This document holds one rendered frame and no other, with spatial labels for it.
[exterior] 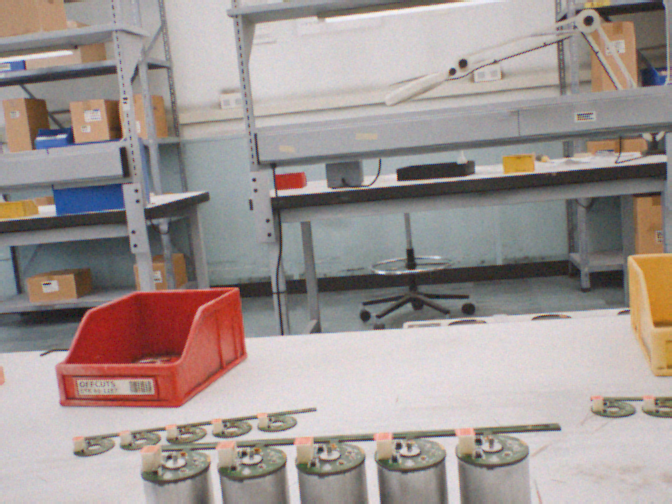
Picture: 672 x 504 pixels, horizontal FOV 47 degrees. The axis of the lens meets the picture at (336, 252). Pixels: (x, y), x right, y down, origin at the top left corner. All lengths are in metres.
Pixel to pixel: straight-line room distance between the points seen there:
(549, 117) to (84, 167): 1.52
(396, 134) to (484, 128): 0.27
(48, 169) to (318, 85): 2.24
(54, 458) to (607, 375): 0.35
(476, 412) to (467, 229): 4.18
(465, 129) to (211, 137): 2.57
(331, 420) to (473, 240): 4.19
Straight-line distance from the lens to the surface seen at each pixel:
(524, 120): 2.50
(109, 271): 5.14
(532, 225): 4.68
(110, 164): 2.73
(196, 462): 0.29
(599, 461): 0.42
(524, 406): 0.50
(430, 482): 0.27
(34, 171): 2.85
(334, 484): 0.27
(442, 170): 2.66
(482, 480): 0.27
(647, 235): 4.35
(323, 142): 2.52
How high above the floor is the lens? 0.92
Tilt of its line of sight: 8 degrees down
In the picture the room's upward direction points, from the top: 6 degrees counter-clockwise
